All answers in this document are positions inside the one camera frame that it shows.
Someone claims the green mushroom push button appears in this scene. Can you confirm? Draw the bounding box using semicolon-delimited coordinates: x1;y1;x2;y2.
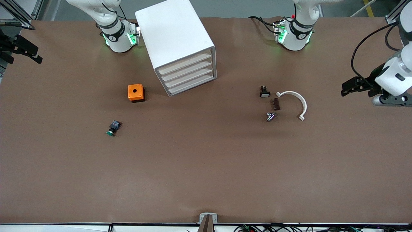
106;120;121;137

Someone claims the white drawer cabinet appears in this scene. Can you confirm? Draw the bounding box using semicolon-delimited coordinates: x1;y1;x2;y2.
135;0;217;97

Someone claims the aluminium frame profile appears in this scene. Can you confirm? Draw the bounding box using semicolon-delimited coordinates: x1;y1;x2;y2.
385;0;406;25
0;0;44;31

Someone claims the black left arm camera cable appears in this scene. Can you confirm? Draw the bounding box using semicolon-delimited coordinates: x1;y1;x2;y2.
351;22;401;87

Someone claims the white curved plastic bracket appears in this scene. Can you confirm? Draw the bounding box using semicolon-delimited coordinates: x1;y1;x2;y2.
276;91;307;121

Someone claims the orange button enclosure box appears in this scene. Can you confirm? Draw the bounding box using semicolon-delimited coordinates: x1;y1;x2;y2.
128;83;145;103

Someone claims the black base power cable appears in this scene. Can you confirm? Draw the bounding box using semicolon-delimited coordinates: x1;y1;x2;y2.
248;15;278;34

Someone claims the black cable bundle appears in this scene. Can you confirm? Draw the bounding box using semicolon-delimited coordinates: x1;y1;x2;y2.
233;224;412;232

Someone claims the silver metal bracket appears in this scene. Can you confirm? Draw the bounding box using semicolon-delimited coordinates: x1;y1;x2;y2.
200;213;218;224

